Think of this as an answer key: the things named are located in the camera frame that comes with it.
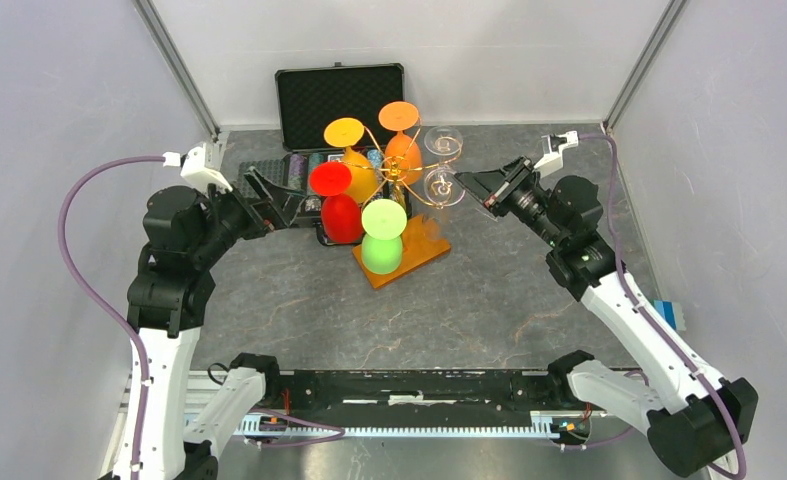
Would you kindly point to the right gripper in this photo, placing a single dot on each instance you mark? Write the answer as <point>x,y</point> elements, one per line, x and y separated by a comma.
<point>493,188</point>

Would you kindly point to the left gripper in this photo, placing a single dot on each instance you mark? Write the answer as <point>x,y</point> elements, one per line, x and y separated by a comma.
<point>275,213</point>

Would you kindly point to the clear wine glass front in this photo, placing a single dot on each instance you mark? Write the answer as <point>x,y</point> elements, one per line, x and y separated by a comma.
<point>442,192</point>

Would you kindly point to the clear wine glass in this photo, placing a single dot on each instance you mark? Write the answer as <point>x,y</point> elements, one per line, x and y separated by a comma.
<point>442,192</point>
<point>444,143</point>

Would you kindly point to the clear wine glass back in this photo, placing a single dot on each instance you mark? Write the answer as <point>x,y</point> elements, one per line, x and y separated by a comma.
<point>444,143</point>

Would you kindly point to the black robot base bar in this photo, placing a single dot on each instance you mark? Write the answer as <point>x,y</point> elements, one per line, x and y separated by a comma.
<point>418,398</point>

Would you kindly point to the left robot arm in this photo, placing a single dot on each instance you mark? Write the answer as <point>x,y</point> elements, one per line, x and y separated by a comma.
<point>188,233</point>

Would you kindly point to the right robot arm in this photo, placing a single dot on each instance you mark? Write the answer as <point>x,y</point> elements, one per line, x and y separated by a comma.
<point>690,414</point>

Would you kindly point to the red wine glass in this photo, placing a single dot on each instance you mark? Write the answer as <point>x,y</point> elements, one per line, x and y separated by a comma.
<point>340,214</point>

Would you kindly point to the orange wooden rack base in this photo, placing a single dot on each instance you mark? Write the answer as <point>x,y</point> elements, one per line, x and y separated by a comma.
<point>421,243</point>

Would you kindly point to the orange wine glass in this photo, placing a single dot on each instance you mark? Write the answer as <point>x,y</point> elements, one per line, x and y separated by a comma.
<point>402,149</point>

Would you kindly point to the yellow wine glass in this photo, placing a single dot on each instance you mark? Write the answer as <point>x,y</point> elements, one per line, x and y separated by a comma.
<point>345,133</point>

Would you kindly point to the green wine glass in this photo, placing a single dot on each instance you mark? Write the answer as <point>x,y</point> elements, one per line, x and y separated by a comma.
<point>383,221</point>

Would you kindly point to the black poker chip case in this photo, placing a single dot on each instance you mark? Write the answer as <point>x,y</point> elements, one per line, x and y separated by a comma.
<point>331,114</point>

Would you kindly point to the blue green toy blocks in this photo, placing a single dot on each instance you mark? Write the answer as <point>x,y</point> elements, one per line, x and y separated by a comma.
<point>672,313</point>

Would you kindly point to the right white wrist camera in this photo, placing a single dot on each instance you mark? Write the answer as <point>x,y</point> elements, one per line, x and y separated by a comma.
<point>553,147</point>

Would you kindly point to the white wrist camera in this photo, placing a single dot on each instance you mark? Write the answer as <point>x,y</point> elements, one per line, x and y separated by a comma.
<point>553,147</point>
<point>201,167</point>

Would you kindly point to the gold wire glass rack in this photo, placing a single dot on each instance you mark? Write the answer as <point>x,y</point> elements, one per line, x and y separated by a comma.
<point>372,149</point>

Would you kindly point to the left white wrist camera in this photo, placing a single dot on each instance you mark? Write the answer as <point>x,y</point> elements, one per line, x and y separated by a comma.
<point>201,167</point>

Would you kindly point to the white slotted cable duct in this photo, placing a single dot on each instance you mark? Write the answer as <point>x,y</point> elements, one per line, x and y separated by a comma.
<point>255,425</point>

